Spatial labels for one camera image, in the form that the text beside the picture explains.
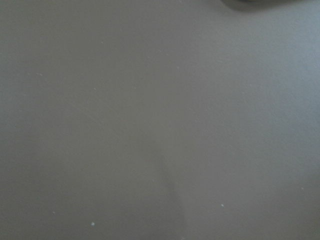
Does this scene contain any steel muddler black tip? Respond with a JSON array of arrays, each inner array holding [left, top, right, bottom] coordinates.
[[223, 0, 265, 4]]

